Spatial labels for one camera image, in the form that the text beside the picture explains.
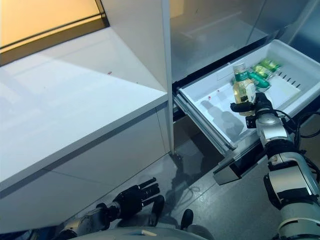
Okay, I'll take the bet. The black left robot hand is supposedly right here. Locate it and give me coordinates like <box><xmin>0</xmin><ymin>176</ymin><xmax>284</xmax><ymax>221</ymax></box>
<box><xmin>112</xmin><ymin>176</ymin><xmax>161</xmax><ymax>222</ymax></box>

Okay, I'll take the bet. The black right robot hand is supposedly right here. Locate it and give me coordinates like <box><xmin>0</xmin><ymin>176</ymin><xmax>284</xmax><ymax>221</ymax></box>
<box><xmin>229</xmin><ymin>91</ymin><xmax>274</xmax><ymax>117</ymax></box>

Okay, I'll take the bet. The yellow tea bottle white cap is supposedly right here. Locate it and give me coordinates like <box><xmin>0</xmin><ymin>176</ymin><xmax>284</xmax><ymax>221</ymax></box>
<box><xmin>232</xmin><ymin>62</ymin><xmax>257</xmax><ymax>117</ymax></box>

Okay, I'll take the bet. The fridge drawer with white bin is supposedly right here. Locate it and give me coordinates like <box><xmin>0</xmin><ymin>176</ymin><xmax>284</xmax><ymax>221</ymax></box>
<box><xmin>173</xmin><ymin>39</ymin><xmax>320</xmax><ymax>186</ymax></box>

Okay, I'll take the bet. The steel fridge drawer front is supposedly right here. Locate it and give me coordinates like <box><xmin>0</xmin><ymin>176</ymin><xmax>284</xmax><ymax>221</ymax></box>
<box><xmin>172</xmin><ymin>119</ymin><xmax>222</xmax><ymax>174</ymax></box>

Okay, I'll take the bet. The stainless steel fridge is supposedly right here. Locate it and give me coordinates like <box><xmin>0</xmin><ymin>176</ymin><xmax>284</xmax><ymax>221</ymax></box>
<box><xmin>162</xmin><ymin>0</ymin><xmax>320</xmax><ymax>186</ymax></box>

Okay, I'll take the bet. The dark green drink can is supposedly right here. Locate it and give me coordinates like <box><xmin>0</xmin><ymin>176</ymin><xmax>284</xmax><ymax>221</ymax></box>
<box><xmin>247</xmin><ymin>71</ymin><xmax>271</xmax><ymax>91</ymax></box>

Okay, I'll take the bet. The grey robot torso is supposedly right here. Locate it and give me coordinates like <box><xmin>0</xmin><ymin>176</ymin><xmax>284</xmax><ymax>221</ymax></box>
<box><xmin>107</xmin><ymin>225</ymin><xmax>209</xmax><ymax>240</ymax></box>

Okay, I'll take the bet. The black right robot foot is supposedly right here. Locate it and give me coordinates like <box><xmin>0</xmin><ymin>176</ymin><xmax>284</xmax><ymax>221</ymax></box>
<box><xmin>180</xmin><ymin>209</ymin><xmax>195</xmax><ymax>230</ymax></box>

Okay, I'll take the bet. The white counter cabinet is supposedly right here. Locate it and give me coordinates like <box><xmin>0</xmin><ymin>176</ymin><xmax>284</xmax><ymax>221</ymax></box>
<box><xmin>0</xmin><ymin>26</ymin><xmax>174</xmax><ymax>240</ymax></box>

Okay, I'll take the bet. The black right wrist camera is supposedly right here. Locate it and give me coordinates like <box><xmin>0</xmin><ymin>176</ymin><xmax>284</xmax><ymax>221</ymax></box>
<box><xmin>244</xmin><ymin>114</ymin><xmax>259</xmax><ymax>130</ymax></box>

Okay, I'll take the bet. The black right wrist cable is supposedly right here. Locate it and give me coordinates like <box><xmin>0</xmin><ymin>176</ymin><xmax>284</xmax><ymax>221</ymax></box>
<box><xmin>272</xmin><ymin>108</ymin><xmax>320</xmax><ymax>139</ymax></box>

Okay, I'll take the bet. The amber glass black frame window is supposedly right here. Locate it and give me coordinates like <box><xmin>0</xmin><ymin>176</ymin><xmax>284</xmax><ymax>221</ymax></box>
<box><xmin>0</xmin><ymin>0</ymin><xmax>112</xmax><ymax>67</ymax></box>

